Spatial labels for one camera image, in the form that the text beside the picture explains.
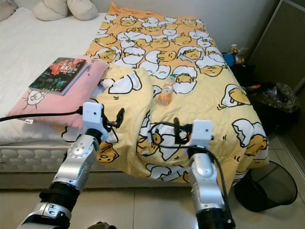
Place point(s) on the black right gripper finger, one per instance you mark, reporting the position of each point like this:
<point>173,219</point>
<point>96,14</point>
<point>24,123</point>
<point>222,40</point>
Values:
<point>177,131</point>

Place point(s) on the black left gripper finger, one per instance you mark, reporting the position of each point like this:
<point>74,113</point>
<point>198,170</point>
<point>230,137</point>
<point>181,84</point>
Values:
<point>119,118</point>

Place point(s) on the orange drink plastic bottle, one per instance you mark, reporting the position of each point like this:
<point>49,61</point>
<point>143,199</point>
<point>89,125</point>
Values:
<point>165,98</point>

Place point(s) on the yellow cartoon egg quilt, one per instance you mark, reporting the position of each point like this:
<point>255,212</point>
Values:
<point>200,95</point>

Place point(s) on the pink cartoon pillow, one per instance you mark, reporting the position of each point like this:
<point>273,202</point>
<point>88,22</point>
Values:
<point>62,102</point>

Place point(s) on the dark cover book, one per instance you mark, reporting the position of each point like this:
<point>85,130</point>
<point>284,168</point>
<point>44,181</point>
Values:
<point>59,76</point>

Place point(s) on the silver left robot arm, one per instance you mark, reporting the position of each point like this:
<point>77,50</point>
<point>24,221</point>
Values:
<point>83,157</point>

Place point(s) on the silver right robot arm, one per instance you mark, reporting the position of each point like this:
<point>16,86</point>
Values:
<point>202,181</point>

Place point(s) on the blue toy figure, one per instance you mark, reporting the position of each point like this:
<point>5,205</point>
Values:
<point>233,59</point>

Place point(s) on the black mesh wastebasket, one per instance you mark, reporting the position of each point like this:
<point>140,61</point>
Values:
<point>267,188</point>

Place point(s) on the white bed mattress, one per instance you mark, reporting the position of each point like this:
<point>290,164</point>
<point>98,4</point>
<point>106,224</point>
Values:
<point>38,52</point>

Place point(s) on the dark robot foot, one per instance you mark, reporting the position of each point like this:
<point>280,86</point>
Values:
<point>105,225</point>

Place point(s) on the cream plush toy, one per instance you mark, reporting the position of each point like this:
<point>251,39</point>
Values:
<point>50,9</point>

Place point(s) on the dark brown wardrobe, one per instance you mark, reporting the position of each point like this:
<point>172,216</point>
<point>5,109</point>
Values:
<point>281,47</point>

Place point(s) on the beige pillow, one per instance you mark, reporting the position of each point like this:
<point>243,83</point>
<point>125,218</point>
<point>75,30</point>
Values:
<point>5,10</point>

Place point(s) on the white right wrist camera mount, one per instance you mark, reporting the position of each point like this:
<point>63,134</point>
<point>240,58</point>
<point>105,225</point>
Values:
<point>201,132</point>

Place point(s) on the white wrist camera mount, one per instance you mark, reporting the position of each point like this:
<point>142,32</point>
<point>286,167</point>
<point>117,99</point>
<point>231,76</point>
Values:
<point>93,115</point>
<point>201,132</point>

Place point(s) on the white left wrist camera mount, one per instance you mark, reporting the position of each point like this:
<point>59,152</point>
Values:
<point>93,115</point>

